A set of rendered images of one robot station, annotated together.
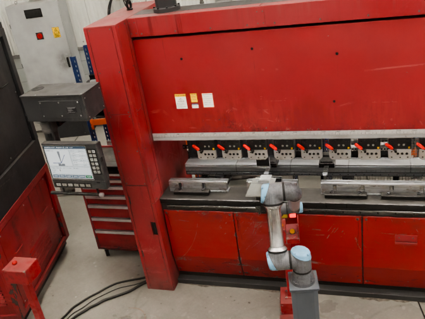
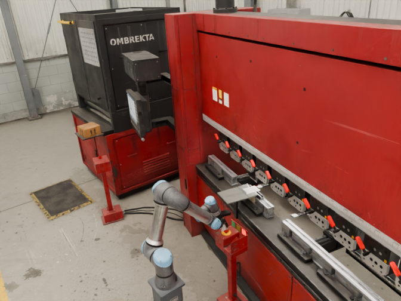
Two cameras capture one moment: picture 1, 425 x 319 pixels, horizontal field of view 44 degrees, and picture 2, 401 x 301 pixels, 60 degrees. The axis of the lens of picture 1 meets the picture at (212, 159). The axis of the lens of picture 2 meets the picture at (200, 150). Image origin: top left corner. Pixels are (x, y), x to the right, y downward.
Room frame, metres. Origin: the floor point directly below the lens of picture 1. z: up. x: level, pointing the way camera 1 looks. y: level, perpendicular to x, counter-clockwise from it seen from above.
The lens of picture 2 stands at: (1.60, -1.88, 2.48)
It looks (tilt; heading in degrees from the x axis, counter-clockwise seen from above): 25 degrees down; 47
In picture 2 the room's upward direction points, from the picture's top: 4 degrees counter-clockwise
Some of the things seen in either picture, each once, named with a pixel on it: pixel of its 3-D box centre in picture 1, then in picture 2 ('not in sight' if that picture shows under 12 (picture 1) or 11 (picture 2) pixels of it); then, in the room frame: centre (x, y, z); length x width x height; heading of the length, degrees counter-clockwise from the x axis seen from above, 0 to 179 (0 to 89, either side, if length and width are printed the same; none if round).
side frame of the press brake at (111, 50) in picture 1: (153, 150); (217, 129); (4.02, 0.48, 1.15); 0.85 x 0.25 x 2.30; 160
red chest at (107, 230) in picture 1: (123, 203); not in sight; (4.37, 0.91, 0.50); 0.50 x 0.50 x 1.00; 70
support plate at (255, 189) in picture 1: (260, 187); (237, 194); (3.39, -0.33, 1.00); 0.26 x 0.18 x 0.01; 160
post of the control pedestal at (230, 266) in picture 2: (288, 266); (231, 274); (3.18, -0.45, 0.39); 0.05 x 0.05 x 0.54; 80
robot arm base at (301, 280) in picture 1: (302, 273); (165, 275); (2.55, -0.44, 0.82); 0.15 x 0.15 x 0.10
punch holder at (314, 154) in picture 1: (312, 147); (282, 181); (3.39, -0.73, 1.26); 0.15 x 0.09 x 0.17; 70
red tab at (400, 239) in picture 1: (406, 240); not in sight; (3.02, -1.29, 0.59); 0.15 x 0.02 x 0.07; 70
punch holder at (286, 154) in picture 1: (284, 147); (265, 169); (3.46, -0.54, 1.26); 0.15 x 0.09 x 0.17; 70
